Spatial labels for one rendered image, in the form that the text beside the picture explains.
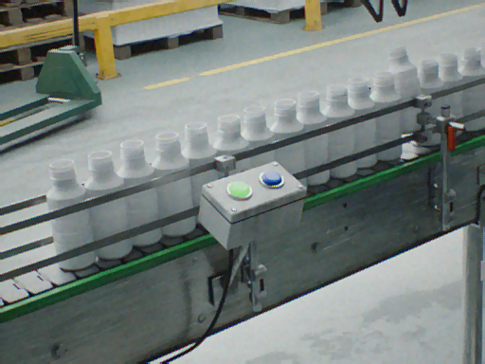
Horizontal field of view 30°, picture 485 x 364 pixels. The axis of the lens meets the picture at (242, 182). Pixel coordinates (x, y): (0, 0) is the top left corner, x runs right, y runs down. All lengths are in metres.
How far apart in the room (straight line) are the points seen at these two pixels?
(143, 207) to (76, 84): 4.57
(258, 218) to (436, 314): 1.99
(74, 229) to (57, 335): 0.16
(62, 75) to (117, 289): 4.67
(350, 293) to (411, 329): 0.34
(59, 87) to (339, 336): 3.43
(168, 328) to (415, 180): 0.57
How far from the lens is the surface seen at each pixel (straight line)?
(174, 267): 1.46
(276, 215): 1.36
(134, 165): 1.42
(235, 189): 1.33
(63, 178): 1.37
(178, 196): 1.45
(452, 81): 1.84
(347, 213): 1.66
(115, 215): 1.40
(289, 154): 1.57
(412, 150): 1.81
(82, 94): 5.96
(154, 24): 7.57
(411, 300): 3.36
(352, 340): 3.11
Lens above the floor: 1.59
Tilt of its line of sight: 21 degrees down
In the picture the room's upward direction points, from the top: 5 degrees counter-clockwise
